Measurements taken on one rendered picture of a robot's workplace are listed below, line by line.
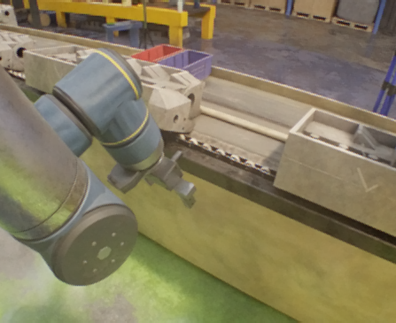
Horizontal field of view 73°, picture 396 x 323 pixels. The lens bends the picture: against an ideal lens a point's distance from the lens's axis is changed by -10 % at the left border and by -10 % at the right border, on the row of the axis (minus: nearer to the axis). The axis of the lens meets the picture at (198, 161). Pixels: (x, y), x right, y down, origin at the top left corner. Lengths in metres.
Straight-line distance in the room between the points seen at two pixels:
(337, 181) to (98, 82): 0.72
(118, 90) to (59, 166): 0.21
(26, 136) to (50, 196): 0.06
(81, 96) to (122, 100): 0.06
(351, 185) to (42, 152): 0.83
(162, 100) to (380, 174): 0.75
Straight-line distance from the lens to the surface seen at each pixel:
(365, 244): 1.05
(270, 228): 1.13
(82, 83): 0.45
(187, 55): 1.97
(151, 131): 0.53
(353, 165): 0.91
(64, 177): 0.27
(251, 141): 1.30
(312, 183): 0.95
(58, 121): 0.43
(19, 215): 0.27
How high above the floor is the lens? 1.45
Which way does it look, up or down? 38 degrees down
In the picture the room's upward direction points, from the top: 3 degrees clockwise
